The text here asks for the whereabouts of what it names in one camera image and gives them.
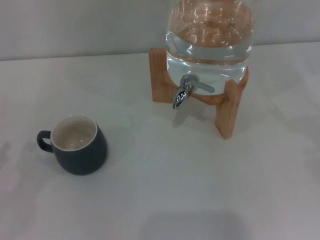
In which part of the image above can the clear glass water jar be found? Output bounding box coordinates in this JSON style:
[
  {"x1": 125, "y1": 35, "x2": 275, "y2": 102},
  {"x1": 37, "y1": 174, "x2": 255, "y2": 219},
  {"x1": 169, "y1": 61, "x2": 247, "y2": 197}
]
[{"x1": 164, "y1": 0, "x2": 256, "y2": 97}]

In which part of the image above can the wooden jar stand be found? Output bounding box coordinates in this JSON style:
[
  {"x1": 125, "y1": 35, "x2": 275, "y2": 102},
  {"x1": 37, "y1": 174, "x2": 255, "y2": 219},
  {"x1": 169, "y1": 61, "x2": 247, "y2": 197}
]
[{"x1": 148, "y1": 47, "x2": 251, "y2": 139}]

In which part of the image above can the dark cup with white interior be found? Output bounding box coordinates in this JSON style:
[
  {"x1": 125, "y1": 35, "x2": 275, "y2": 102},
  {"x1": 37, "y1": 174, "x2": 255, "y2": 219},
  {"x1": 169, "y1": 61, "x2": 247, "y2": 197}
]
[{"x1": 36, "y1": 114, "x2": 109, "y2": 176}]

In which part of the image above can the chrome faucet with lever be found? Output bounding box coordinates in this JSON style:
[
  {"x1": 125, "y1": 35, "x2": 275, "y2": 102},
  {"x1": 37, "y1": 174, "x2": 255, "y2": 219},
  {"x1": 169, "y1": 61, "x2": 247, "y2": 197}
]
[{"x1": 171, "y1": 74, "x2": 216, "y2": 111}]

